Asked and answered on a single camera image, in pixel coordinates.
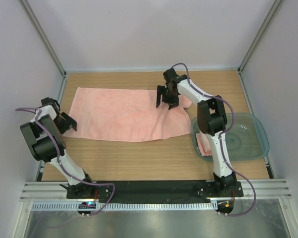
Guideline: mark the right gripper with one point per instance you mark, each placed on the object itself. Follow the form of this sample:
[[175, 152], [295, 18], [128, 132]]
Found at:
[[160, 90]]

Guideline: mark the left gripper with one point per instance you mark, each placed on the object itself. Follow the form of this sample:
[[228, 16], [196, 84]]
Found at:
[[68, 122]]

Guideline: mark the plain pink towel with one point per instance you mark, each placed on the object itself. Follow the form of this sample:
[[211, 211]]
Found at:
[[126, 116]]

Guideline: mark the pink bunny towel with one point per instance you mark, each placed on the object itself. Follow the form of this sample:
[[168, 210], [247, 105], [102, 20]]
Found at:
[[203, 144]]

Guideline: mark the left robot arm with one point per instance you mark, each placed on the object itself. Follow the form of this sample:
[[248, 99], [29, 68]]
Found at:
[[44, 138]]

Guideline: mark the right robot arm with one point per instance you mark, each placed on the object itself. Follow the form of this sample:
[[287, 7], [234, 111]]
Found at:
[[211, 120]]

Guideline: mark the clear blue plastic tray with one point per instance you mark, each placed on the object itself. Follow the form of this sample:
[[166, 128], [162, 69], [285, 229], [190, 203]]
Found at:
[[247, 139]]

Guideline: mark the white slotted cable duct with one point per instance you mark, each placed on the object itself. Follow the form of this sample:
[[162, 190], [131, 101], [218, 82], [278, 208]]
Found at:
[[90, 206]]

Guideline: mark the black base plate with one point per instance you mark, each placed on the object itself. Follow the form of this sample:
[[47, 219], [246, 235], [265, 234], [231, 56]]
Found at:
[[159, 189]]

